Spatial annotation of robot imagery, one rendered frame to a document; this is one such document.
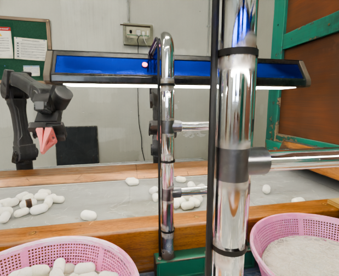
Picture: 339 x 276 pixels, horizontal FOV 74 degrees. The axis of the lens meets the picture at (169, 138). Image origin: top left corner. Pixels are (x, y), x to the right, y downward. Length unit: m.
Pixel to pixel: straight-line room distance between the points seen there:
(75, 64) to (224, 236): 0.45
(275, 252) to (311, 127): 0.54
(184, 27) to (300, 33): 2.03
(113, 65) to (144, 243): 0.37
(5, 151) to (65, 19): 1.52
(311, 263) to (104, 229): 0.37
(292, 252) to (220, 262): 0.34
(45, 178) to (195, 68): 0.59
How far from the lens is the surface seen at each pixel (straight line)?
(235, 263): 0.18
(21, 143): 1.11
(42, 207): 0.63
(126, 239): 0.47
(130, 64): 0.52
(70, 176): 0.83
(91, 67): 0.52
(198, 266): 0.49
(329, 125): 0.87
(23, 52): 2.83
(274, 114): 1.06
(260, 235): 0.50
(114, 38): 2.75
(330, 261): 0.51
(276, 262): 0.48
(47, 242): 0.47
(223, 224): 0.16
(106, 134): 2.69
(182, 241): 0.49
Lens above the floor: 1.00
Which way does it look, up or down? 9 degrees down
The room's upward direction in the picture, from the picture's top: straight up
